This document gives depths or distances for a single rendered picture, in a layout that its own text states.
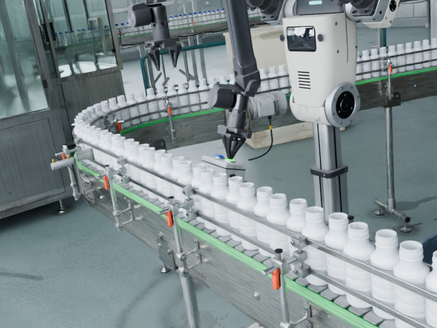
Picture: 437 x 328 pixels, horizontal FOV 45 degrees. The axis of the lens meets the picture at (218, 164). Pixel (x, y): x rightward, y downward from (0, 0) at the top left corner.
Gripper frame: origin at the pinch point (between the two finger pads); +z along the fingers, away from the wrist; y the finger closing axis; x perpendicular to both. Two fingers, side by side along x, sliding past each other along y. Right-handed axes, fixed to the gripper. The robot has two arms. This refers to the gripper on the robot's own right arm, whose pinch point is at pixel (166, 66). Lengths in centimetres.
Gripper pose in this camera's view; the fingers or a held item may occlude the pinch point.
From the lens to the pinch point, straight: 182.6
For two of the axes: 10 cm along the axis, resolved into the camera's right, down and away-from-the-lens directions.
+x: 5.6, 1.9, -8.1
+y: -8.2, 2.8, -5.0
